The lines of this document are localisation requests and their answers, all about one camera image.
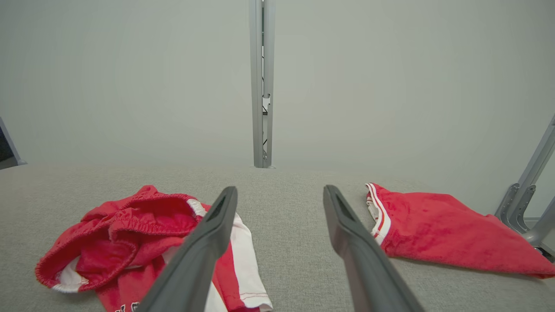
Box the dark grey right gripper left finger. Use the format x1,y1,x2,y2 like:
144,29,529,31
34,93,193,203
137,186,238,312

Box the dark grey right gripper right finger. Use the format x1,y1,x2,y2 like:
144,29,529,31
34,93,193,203
323,185,425,312

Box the red shorts with white trim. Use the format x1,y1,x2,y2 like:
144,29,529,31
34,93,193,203
35,185,274,312

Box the red and white basketball jersey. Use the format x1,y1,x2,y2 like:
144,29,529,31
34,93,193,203
365,182,555,279

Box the grey metal partition support leg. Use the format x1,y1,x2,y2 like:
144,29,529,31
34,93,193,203
494,114,555,263

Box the grey metal partition post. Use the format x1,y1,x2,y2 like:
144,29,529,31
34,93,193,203
249,0,276,169

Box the grey partition edge frame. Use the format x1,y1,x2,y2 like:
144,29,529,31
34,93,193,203
0,116,27,169

